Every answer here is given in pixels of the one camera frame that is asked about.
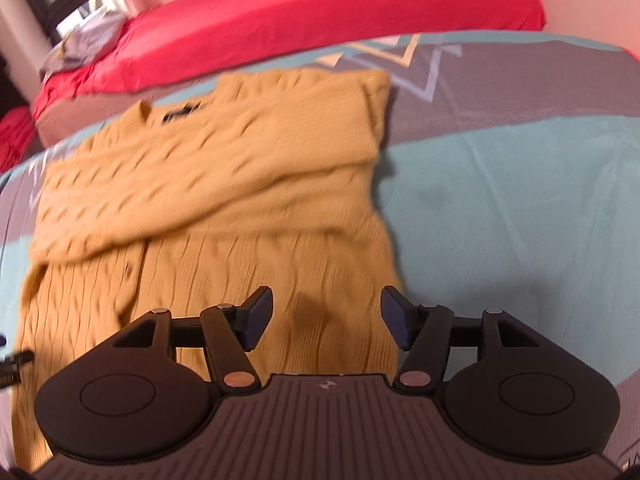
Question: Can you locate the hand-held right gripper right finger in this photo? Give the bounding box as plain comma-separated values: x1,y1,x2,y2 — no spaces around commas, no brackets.
381,286,543,395

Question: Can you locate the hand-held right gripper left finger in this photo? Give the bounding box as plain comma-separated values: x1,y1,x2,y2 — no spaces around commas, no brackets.
112,286,274,395

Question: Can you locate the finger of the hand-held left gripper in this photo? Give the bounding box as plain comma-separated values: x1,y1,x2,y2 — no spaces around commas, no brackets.
0,350,36,388

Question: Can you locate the tan cable-knit cardigan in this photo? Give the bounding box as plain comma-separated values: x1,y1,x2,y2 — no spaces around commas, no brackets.
12,67,406,466

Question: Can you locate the teal grey patterned blanket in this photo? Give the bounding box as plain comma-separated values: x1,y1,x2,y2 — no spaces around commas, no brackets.
0,30,640,480

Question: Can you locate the red cloth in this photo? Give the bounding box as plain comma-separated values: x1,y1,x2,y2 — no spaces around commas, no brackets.
0,106,38,173

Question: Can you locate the red bed sheet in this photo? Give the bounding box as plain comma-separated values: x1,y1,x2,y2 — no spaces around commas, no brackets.
30,0,546,146

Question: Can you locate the grey-blue crumpled cloth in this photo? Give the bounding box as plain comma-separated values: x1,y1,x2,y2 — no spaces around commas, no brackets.
40,12,128,76

